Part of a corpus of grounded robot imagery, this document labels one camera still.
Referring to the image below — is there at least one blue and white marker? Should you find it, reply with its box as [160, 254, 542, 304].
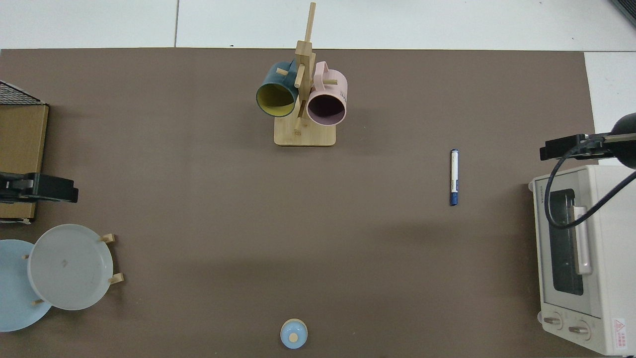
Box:
[450, 149, 459, 206]

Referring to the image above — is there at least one wooden plate rack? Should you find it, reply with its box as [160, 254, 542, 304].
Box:
[23, 233, 125, 305]

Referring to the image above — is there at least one grey plate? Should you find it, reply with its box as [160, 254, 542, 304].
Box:
[27, 224, 114, 311]

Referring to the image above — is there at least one light blue plate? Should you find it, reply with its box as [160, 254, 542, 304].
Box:
[0, 239, 53, 332]

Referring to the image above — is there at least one dark grey object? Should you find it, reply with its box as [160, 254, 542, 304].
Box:
[610, 0, 636, 26]

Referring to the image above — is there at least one pale toaster oven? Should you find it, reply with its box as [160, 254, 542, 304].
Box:
[528, 165, 636, 356]

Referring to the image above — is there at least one brown table cloth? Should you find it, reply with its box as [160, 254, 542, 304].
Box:
[0, 48, 599, 358]

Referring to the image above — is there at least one pink mug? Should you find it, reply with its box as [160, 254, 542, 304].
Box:
[306, 61, 347, 126]

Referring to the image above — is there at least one dark teal mug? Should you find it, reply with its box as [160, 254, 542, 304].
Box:
[256, 61, 299, 118]

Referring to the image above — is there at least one wooden cup stand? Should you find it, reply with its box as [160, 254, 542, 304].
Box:
[274, 2, 337, 147]

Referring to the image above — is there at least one small blue round bell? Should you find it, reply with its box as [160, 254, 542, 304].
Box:
[280, 319, 309, 350]

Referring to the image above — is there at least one wire basket with wooden floor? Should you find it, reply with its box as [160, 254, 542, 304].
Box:
[0, 81, 50, 224]

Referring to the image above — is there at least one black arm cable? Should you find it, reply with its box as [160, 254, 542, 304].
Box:
[544, 133, 636, 230]

